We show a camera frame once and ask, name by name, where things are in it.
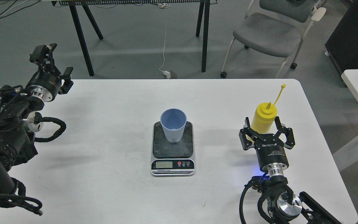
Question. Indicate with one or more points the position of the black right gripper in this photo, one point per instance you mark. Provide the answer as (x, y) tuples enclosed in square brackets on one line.
[(271, 155)]

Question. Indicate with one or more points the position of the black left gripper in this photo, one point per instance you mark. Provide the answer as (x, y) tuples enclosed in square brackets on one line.
[(46, 83)]

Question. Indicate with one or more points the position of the yellow squeeze bottle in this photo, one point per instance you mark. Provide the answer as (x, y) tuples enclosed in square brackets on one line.
[(265, 115)]

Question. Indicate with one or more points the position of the blue ribbed plastic cup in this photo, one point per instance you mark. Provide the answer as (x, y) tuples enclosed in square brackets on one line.
[(173, 122)]

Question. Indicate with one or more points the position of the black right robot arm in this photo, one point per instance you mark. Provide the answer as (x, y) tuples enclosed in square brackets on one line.
[(278, 204)]

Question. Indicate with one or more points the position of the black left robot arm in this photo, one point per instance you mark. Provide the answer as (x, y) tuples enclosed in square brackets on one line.
[(22, 125)]

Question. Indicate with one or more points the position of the digital kitchen scale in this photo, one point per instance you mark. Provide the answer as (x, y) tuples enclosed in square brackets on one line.
[(172, 159)]

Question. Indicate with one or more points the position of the grey office chair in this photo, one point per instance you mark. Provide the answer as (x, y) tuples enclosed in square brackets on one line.
[(272, 36)]

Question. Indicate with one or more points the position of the white power adapter plug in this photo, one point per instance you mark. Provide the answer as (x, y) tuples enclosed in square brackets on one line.
[(170, 74)]

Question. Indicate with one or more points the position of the black cabinet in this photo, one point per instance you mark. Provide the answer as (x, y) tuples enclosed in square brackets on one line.
[(342, 45)]

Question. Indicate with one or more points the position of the black legged background table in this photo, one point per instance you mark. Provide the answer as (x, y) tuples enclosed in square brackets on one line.
[(138, 39)]

